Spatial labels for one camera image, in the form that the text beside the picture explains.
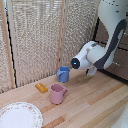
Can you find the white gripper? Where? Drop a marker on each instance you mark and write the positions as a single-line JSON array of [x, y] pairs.
[[91, 71]]

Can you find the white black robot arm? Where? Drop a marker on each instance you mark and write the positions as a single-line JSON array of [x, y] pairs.
[[110, 40]]

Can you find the brown drawer front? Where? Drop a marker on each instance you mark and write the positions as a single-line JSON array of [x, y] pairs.
[[124, 38], [120, 68]]

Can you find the dark brown drawer cabinet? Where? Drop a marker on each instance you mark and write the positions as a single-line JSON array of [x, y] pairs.
[[121, 71]]

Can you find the blue cup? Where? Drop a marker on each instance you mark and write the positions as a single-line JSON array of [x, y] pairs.
[[62, 74]]

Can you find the pink mug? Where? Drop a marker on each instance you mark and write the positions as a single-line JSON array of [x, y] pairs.
[[56, 94]]

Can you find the orange rectangular block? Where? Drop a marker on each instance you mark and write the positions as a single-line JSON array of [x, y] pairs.
[[41, 88]]

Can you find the white floral-rim plate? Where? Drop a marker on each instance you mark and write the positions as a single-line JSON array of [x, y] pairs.
[[20, 116]]

